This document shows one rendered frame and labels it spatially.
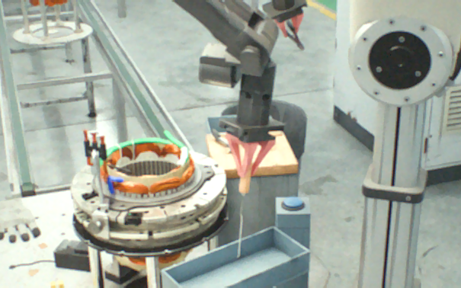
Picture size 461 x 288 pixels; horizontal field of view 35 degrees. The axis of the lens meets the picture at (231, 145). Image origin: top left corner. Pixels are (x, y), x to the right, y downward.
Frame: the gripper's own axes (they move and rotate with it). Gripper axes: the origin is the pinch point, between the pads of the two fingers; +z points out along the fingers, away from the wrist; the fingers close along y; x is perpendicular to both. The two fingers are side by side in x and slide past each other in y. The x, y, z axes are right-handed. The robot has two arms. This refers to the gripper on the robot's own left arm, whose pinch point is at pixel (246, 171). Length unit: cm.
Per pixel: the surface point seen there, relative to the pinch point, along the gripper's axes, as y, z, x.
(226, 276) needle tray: 2.1, 19.6, 0.7
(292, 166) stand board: -30.6, 8.7, -19.4
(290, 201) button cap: -21.9, 12.4, -9.7
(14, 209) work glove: 5, 40, -88
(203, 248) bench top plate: -26, 37, -41
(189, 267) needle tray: 8.3, 18.0, -2.6
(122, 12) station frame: -127, 9, -263
